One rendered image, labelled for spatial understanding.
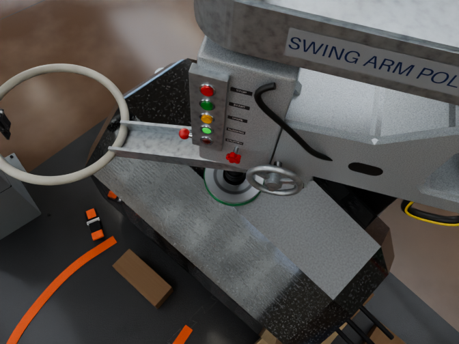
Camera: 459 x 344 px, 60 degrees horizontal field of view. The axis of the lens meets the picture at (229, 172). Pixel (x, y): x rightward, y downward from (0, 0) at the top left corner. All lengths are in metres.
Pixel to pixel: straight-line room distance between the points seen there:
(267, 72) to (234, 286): 0.91
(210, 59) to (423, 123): 0.46
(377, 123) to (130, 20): 2.47
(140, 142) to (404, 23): 0.98
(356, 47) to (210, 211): 0.92
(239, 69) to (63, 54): 2.35
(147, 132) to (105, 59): 1.56
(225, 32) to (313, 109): 0.31
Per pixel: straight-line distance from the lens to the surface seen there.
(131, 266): 2.10
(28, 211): 2.36
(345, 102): 0.96
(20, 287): 2.36
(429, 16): 0.74
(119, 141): 1.43
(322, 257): 1.40
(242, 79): 0.80
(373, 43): 0.69
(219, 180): 1.40
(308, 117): 0.92
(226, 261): 1.47
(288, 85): 0.78
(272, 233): 1.38
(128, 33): 3.08
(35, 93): 2.89
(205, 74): 0.80
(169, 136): 1.39
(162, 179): 1.54
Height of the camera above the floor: 2.15
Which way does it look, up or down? 64 degrees down
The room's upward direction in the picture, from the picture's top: 8 degrees clockwise
